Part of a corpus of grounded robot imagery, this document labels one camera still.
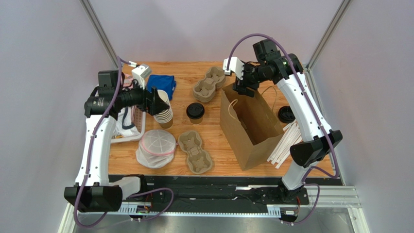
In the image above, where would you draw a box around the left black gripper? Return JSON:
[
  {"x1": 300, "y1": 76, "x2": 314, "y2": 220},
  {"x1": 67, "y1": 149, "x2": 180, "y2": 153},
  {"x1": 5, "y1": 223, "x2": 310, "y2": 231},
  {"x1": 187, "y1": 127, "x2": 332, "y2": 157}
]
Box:
[{"x1": 116, "y1": 77, "x2": 170, "y2": 116}]

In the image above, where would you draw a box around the brown paper bag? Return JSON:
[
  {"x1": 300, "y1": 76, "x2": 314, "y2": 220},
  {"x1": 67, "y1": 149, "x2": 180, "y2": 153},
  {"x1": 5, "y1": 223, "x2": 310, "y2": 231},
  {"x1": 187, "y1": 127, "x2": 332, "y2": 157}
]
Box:
[{"x1": 220, "y1": 84, "x2": 285, "y2": 171}]

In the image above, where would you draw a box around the black cup lid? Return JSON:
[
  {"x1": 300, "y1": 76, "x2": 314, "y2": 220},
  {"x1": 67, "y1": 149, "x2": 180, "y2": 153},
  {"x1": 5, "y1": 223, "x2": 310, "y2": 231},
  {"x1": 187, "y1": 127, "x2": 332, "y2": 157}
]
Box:
[{"x1": 186, "y1": 102, "x2": 205, "y2": 116}]

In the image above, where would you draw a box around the paper coffee cup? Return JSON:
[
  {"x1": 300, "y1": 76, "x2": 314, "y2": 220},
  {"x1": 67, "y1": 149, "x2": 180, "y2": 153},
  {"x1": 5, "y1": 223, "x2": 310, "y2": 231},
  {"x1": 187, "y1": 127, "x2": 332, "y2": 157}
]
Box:
[{"x1": 188, "y1": 114, "x2": 204, "y2": 125}]

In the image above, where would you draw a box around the single cardboard cup carrier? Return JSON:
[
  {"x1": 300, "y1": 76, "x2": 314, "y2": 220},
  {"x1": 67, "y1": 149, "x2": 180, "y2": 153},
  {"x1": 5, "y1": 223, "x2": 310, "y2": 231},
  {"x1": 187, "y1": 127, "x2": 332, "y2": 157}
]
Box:
[{"x1": 178, "y1": 131, "x2": 213, "y2": 175}]

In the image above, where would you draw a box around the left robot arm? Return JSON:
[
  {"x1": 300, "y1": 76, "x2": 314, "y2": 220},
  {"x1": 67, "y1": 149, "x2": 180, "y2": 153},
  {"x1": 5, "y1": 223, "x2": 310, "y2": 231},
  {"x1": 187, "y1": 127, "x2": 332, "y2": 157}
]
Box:
[{"x1": 64, "y1": 68, "x2": 168, "y2": 213}]

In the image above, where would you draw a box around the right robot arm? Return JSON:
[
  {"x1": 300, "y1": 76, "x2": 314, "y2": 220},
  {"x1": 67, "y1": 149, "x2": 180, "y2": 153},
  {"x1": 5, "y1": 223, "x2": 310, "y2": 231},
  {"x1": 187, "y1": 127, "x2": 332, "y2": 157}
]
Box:
[{"x1": 223, "y1": 37, "x2": 343, "y2": 202}]

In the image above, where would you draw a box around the stack of paper cups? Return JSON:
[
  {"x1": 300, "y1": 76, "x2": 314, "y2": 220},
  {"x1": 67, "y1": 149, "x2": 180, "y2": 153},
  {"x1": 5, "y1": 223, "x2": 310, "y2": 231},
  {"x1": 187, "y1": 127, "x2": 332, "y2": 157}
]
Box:
[{"x1": 154, "y1": 90, "x2": 173, "y2": 129}]

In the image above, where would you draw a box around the white plastic basket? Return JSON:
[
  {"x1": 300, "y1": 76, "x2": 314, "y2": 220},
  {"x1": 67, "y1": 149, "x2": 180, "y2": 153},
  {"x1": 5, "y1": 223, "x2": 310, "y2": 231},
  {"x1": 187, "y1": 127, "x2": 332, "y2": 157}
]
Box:
[{"x1": 111, "y1": 107, "x2": 145, "y2": 144}]

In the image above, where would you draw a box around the blue folded cloth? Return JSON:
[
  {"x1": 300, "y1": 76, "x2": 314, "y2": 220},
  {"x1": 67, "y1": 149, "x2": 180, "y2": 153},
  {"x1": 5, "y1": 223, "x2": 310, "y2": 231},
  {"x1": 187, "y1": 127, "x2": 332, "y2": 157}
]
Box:
[{"x1": 146, "y1": 74, "x2": 177, "y2": 100}]

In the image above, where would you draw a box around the pink cloth bag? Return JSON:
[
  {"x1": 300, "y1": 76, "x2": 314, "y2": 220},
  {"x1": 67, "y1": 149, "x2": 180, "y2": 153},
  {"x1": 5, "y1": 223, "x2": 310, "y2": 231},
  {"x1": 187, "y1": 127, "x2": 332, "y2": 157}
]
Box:
[{"x1": 123, "y1": 74, "x2": 134, "y2": 88}]

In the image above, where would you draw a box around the white crumpled cloth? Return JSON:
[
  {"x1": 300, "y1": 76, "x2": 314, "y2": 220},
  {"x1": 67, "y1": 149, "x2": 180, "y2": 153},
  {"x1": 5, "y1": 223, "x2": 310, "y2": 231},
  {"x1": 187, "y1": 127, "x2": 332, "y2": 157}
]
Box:
[{"x1": 113, "y1": 107, "x2": 140, "y2": 137}]

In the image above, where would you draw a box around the white mesh food cover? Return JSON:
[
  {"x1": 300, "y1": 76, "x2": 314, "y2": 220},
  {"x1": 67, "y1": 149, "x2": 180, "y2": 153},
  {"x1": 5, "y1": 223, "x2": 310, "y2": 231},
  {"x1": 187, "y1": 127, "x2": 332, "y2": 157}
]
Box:
[{"x1": 136, "y1": 130, "x2": 177, "y2": 169}]

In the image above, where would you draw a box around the stack of black lids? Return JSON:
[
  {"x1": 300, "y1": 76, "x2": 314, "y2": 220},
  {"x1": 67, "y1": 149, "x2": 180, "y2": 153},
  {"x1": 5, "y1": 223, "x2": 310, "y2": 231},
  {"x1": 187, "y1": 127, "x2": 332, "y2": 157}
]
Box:
[{"x1": 277, "y1": 106, "x2": 296, "y2": 124}]

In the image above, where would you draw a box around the bundle of white straws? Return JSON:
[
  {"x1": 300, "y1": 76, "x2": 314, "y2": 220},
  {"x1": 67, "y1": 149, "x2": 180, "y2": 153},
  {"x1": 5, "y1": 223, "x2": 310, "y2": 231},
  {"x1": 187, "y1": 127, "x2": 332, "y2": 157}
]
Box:
[{"x1": 267, "y1": 120, "x2": 303, "y2": 169}]

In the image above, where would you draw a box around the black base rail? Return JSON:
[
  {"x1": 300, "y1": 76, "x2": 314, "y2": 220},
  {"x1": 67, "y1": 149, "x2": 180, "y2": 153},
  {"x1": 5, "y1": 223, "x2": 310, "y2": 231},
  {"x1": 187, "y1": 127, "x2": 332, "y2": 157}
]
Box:
[{"x1": 117, "y1": 176, "x2": 310, "y2": 214}]

